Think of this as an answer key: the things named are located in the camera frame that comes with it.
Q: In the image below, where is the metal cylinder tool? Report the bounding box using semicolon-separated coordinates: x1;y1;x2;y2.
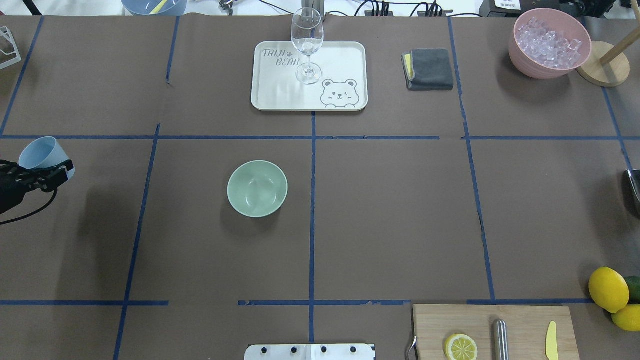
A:
493;318;510;360

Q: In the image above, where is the clear wine glass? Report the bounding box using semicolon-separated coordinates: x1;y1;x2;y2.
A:
290;7;325;85

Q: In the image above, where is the pink bowl with ice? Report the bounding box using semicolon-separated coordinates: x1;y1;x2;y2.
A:
509;7;592;80

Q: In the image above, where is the white wire cup rack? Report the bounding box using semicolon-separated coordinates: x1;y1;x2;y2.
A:
0;26;22;70

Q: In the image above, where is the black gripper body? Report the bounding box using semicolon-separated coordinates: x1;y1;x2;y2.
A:
0;160;35;214

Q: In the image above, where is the yellow plastic fork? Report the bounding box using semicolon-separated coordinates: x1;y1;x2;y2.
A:
149;0;168;15

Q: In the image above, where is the green ceramic bowl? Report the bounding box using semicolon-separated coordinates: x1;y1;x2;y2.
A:
227;160;289;218

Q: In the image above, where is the cream bear tray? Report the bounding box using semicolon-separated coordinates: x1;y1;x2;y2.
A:
251;41;369;111

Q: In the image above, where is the lemon half slice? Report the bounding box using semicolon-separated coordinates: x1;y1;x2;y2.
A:
443;333;479;360

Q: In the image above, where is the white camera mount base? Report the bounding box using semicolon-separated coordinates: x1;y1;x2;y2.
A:
244;343;377;360

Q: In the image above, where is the green lime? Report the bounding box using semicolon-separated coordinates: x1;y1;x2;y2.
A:
624;275;640;305

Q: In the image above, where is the blue bowl with fork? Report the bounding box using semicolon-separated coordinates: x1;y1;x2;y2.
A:
121;0;188;16

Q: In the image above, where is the light blue plastic cup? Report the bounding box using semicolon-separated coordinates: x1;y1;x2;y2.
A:
18;136;76;180

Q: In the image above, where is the wooden mug tree stand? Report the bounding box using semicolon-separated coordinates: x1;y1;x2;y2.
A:
577;27;640;88

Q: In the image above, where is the yellow plastic knife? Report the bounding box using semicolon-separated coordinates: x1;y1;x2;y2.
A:
544;321;559;360

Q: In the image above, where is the grey folded cloth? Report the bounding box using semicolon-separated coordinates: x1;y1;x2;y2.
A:
401;48;454;91

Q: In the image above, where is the yellow lemon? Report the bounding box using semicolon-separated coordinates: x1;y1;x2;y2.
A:
611;304;640;332
588;266;630;314

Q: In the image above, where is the wooden cutting board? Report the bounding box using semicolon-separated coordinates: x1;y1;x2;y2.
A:
413;304;580;360

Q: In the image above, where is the metal ice scoop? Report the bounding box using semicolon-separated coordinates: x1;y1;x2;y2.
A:
626;169;640;207

